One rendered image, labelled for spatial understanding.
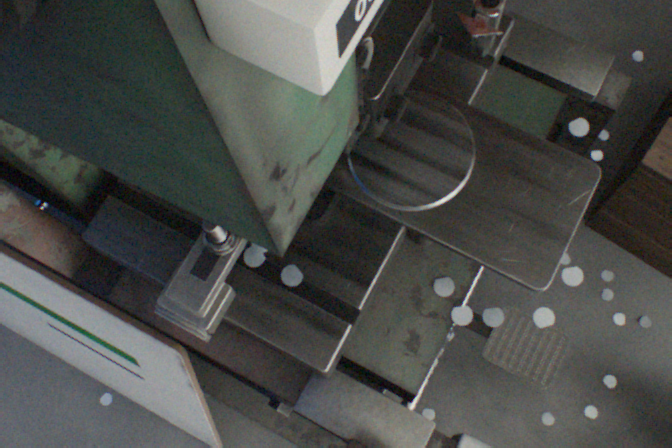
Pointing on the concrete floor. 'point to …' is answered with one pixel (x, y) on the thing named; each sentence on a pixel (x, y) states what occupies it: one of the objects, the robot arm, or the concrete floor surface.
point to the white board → (103, 343)
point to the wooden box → (642, 197)
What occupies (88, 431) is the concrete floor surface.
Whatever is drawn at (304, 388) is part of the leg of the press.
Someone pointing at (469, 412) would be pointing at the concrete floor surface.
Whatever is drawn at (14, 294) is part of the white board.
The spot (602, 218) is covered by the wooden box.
